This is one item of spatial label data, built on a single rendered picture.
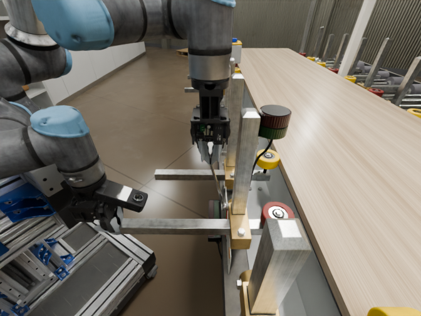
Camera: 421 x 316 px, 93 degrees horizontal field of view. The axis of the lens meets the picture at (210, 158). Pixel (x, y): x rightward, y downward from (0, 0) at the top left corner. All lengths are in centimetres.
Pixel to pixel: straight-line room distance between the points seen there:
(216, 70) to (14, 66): 55
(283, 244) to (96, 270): 122
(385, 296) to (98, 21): 62
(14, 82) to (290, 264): 75
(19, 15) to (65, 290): 115
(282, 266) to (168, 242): 135
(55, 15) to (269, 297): 41
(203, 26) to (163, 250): 139
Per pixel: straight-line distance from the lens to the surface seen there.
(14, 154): 45
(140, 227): 59
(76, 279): 138
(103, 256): 139
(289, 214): 56
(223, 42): 36
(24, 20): 75
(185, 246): 153
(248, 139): 41
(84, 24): 30
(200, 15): 35
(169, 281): 144
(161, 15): 38
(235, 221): 56
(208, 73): 36
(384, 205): 72
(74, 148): 44
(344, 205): 66
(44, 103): 353
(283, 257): 22
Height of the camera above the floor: 132
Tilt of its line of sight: 37 degrees down
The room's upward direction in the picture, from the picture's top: straight up
